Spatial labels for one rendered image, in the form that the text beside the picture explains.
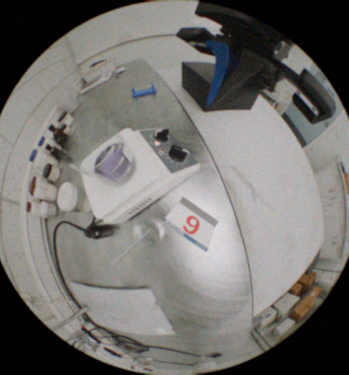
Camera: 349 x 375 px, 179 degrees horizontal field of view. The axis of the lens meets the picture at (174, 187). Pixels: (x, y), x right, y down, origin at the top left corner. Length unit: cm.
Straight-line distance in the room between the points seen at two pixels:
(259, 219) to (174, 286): 24
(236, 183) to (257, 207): 8
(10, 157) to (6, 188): 13
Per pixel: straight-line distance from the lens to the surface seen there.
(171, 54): 167
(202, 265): 25
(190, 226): 20
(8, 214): 58
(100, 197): 18
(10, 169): 63
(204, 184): 24
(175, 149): 19
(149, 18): 165
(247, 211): 27
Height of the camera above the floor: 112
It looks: 75 degrees down
